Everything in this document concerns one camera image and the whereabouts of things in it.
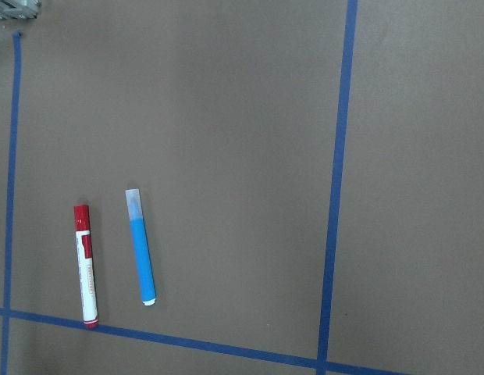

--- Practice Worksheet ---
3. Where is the blue highlighter pen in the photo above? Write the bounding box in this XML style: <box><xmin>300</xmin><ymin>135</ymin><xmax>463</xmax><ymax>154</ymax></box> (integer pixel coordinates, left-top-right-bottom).
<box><xmin>125</xmin><ymin>188</ymin><xmax>156</xmax><ymax>306</ymax></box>

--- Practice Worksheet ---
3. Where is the red white marker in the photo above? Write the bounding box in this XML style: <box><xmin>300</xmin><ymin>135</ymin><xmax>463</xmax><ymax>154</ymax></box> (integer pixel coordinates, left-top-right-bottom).
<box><xmin>73</xmin><ymin>205</ymin><xmax>99</xmax><ymax>329</ymax></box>

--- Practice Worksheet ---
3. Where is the aluminium frame post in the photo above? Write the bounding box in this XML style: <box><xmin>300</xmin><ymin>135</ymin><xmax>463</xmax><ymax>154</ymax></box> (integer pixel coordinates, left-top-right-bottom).
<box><xmin>0</xmin><ymin>0</ymin><xmax>42</xmax><ymax>20</ymax></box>

